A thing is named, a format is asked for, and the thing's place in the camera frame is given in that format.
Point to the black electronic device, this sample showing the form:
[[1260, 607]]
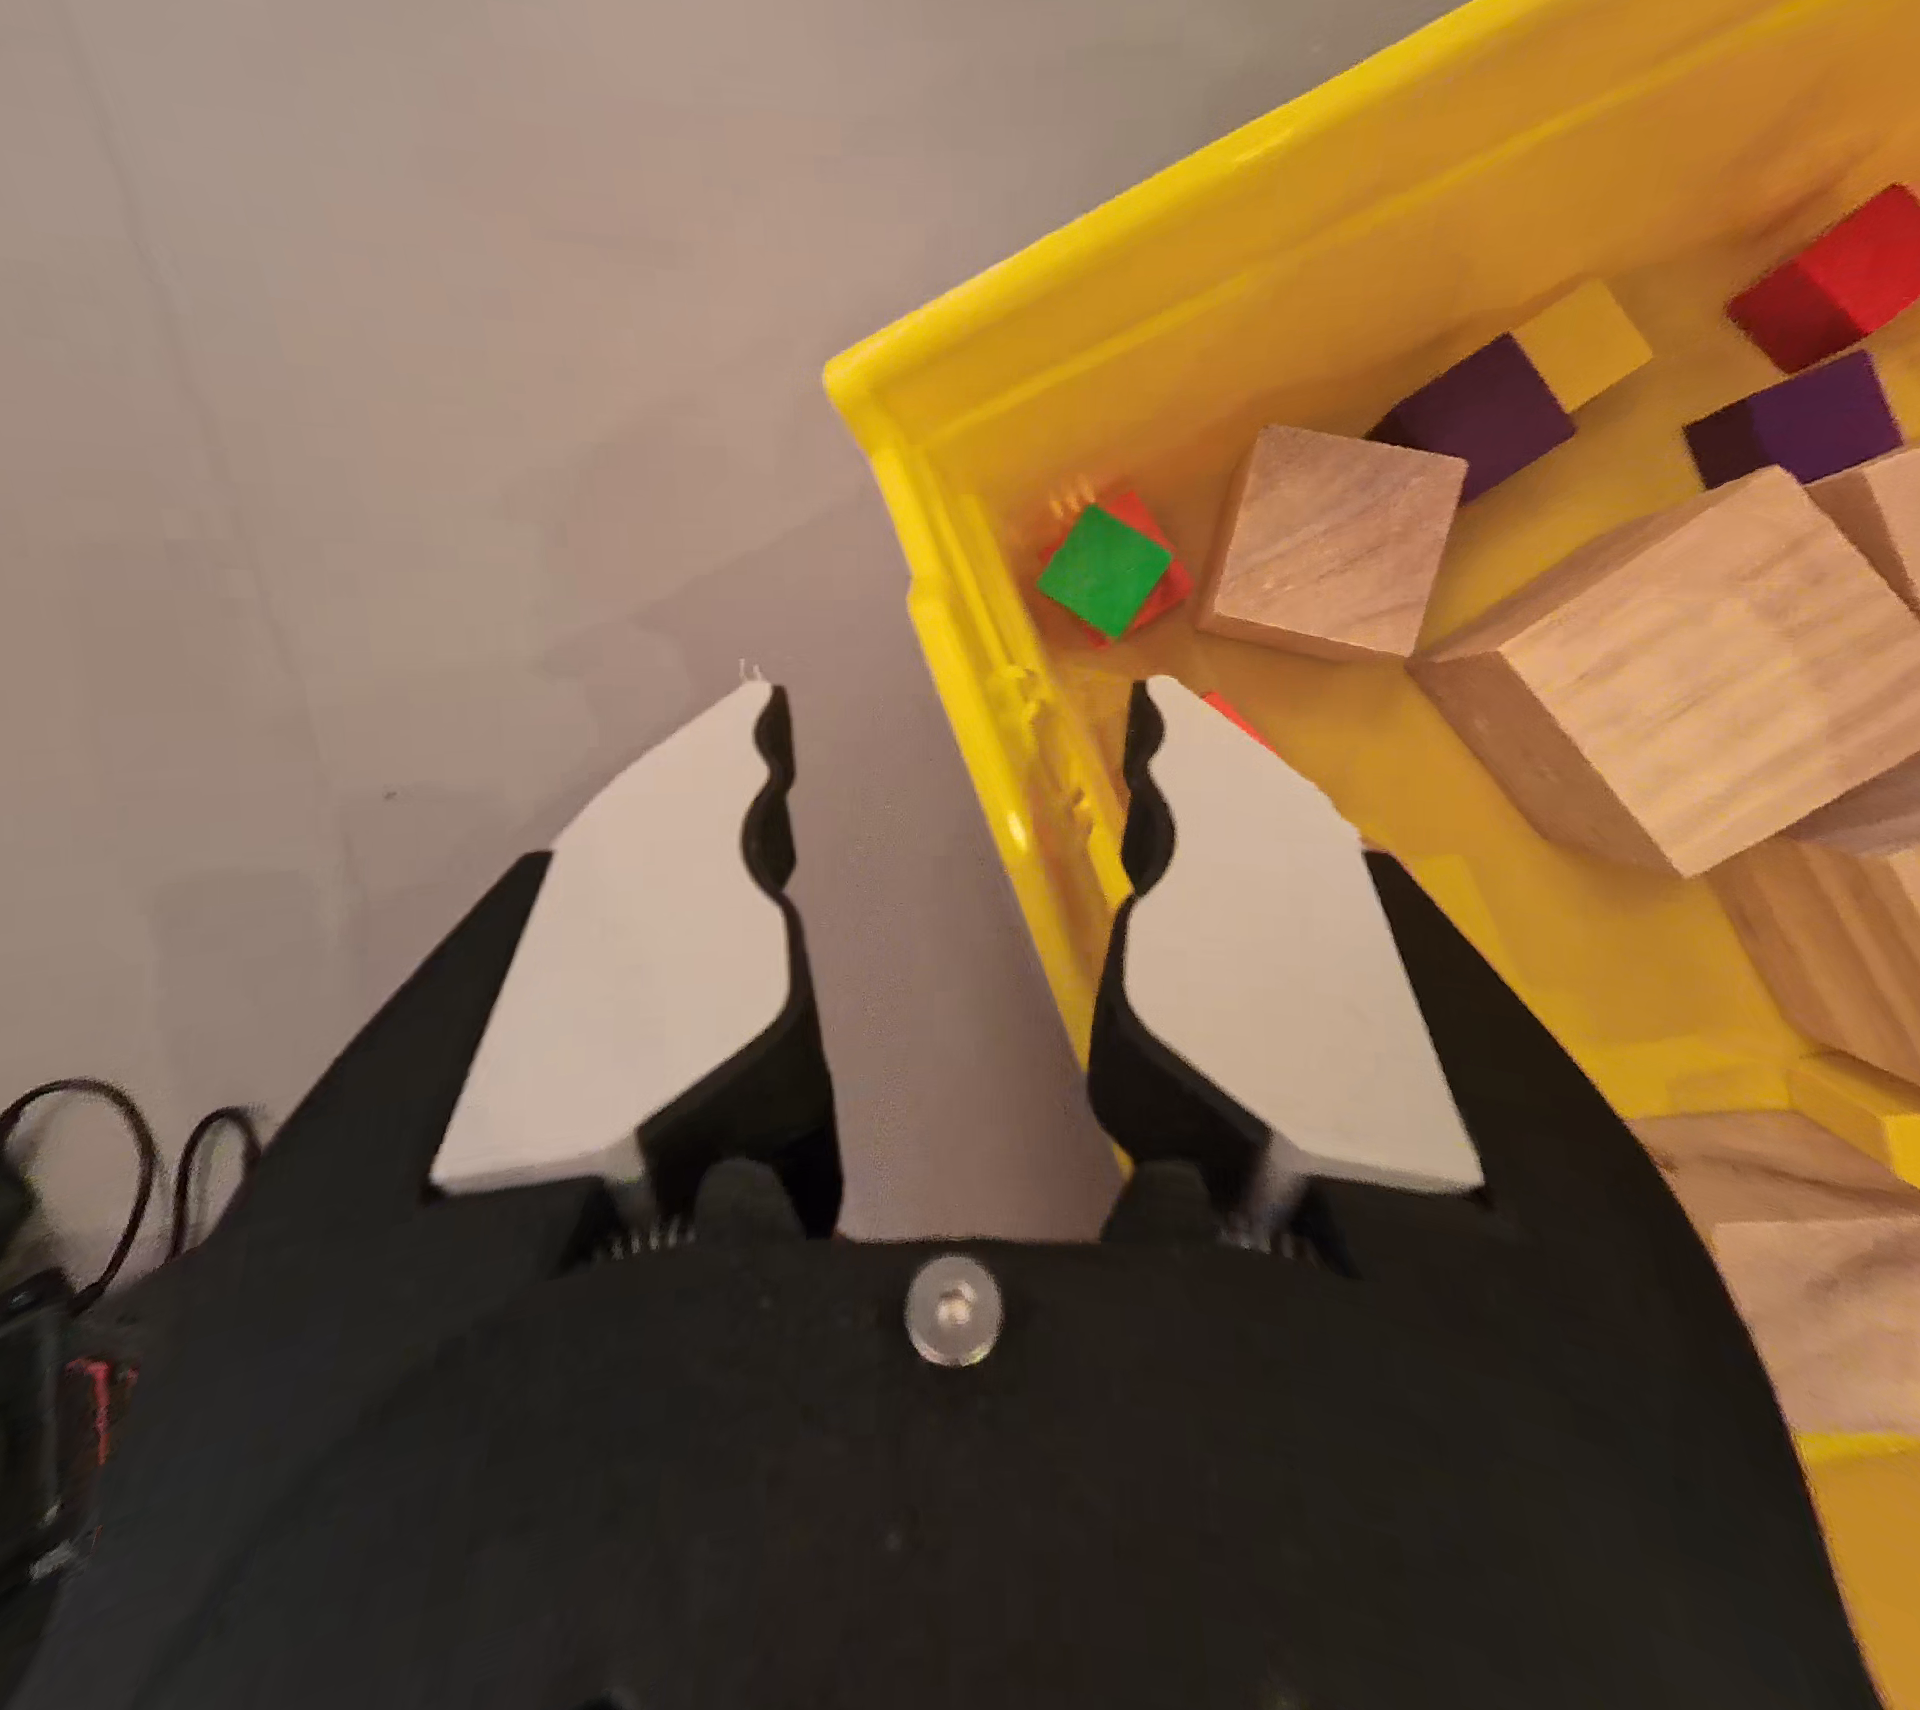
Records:
[[38, 1425]]

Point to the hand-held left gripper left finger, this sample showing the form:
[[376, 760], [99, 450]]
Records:
[[630, 960]]

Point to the pile of wooden cubes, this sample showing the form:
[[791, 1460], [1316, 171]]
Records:
[[1650, 660]]

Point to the yellow plastic box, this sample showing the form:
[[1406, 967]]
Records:
[[1350, 210]]

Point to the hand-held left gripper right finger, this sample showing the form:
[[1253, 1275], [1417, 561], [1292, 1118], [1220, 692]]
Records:
[[1291, 975]]

